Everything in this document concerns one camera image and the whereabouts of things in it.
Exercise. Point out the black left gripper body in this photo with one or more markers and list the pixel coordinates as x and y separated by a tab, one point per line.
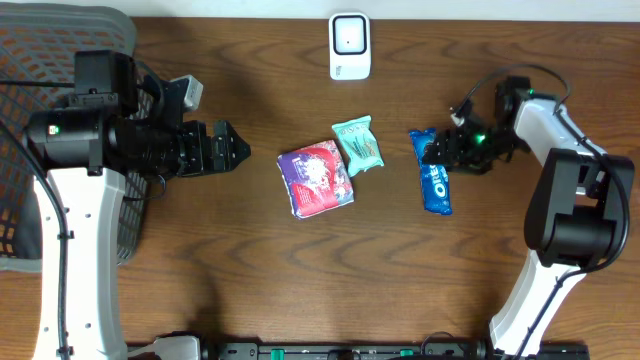
201	148

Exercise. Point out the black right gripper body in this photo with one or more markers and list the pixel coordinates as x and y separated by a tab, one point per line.
475	154

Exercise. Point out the blue Oreo cookie pack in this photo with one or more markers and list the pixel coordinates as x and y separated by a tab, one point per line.
433	178

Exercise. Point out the teal snack packet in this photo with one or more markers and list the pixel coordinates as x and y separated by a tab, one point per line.
360	144

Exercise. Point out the red purple tissue pack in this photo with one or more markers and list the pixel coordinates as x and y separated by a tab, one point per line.
316	179

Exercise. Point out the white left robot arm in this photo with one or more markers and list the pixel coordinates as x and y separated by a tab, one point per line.
120	119

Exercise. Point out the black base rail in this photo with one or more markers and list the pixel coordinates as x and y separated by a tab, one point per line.
441	349

